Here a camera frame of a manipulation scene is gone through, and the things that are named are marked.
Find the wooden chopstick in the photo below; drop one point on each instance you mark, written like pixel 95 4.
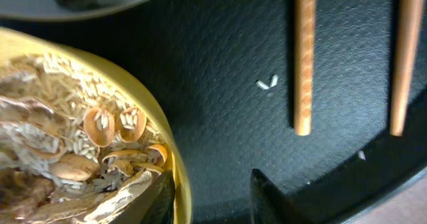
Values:
pixel 408 32
pixel 305 16

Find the rice and shell scraps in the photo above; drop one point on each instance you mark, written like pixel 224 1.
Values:
pixel 74 149

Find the yellow bowl with food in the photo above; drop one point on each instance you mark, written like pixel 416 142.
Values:
pixel 14 43

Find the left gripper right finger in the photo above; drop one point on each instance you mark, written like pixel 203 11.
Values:
pixel 269 205

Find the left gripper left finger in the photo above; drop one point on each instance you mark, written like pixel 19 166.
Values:
pixel 153 206

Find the grey plate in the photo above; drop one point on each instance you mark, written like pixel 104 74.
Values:
pixel 49 10

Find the black round tray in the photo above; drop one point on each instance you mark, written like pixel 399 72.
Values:
pixel 222 71

